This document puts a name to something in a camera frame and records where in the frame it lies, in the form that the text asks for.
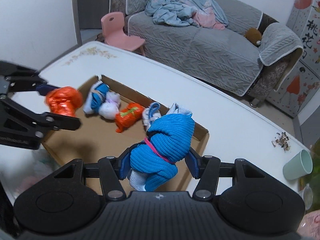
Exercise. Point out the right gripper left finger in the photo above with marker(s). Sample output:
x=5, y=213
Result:
x=112, y=170

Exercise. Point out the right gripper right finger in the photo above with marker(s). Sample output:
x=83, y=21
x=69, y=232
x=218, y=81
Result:
x=206, y=169

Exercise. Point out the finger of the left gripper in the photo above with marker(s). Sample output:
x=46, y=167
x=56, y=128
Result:
x=44, y=89
x=57, y=121

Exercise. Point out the blue white sock bundle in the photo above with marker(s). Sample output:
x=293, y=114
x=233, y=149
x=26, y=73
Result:
x=96, y=97

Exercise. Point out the blue knit pink band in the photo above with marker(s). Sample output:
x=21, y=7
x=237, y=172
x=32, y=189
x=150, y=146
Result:
x=167, y=141

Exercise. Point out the white bubble wrap purple tie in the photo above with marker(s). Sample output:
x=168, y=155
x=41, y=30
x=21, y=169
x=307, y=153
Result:
x=110, y=108

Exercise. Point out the orange bag green tie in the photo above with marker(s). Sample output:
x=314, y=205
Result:
x=128, y=116

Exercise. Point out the white towel blue trim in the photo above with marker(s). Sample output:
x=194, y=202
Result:
x=150, y=114

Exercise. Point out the shallow cardboard box tray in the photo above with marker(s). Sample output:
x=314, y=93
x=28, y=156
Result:
x=97, y=138

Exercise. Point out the seed shells pile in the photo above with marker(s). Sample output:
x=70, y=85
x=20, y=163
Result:
x=281, y=140

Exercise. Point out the mint green plastic cup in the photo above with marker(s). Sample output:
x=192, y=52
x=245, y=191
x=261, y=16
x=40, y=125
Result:
x=300, y=165

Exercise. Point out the pink plastic child chair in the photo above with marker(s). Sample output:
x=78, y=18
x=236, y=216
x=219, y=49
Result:
x=113, y=32

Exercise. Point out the clear glass cup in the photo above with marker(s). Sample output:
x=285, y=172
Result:
x=307, y=196

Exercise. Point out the grey quilted sofa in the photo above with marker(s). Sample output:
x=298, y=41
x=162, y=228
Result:
x=223, y=58

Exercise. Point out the brown plush toy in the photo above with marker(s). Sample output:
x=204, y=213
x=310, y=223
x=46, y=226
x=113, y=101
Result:
x=254, y=36

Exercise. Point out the pink garment on sofa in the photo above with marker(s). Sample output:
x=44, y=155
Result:
x=207, y=19

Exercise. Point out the light blue blanket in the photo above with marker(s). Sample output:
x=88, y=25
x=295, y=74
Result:
x=178, y=13

